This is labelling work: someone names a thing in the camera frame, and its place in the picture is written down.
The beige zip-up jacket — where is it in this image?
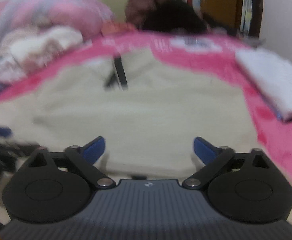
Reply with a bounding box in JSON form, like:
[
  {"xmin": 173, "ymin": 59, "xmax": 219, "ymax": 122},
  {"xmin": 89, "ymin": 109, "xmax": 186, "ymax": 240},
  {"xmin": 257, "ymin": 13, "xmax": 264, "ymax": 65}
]
[{"xmin": 0, "ymin": 48, "xmax": 264, "ymax": 230}]

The white pale pink garment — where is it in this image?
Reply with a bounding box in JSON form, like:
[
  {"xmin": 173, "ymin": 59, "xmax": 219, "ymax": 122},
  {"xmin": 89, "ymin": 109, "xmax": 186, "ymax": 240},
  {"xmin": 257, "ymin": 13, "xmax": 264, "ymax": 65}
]
[{"xmin": 0, "ymin": 57, "xmax": 27, "ymax": 85}]

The pink floral bed blanket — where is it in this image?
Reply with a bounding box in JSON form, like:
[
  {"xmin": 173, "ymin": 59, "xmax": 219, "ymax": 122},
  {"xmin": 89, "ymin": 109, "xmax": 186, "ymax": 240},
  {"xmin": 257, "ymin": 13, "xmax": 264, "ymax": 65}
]
[{"xmin": 0, "ymin": 33, "xmax": 292, "ymax": 178}]

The cream fleece garment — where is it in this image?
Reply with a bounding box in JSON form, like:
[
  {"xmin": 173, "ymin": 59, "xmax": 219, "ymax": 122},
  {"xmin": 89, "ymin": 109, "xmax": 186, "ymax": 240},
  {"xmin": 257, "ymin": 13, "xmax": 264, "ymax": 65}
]
[{"xmin": 10, "ymin": 25, "xmax": 83, "ymax": 69}]

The folded white towel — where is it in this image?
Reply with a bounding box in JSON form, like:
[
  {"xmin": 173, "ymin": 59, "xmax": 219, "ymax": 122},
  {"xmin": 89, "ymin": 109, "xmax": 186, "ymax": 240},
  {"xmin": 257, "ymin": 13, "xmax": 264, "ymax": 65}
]
[{"xmin": 235, "ymin": 48, "xmax": 292, "ymax": 121}]

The salmon orange cloth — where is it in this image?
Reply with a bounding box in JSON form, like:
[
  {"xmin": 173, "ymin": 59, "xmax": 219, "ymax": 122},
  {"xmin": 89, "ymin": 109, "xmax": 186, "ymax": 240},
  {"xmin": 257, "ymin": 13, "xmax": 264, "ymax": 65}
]
[{"xmin": 101, "ymin": 22, "xmax": 137, "ymax": 36}]

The pink grey rolled duvet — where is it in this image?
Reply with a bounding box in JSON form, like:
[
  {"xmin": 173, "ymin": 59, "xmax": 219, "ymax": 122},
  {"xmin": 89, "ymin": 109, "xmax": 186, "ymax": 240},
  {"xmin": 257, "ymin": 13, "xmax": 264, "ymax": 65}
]
[{"xmin": 0, "ymin": 0, "xmax": 115, "ymax": 41}]

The brown wooden door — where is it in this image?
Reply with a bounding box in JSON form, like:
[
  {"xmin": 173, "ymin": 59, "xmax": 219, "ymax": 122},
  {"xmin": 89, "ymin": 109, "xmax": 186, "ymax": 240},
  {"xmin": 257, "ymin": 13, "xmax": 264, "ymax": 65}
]
[{"xmin": 200, "ymin": 0, "xmax": 243, "ymax": 29}]

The person in mauve puffer coat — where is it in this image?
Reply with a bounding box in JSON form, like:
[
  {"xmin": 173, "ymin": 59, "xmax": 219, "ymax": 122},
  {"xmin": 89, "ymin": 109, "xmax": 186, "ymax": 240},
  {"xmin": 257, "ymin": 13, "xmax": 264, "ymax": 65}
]
[{"xmin": 125, "ymin": 0, "xmax": 208, "ymax": 34}]

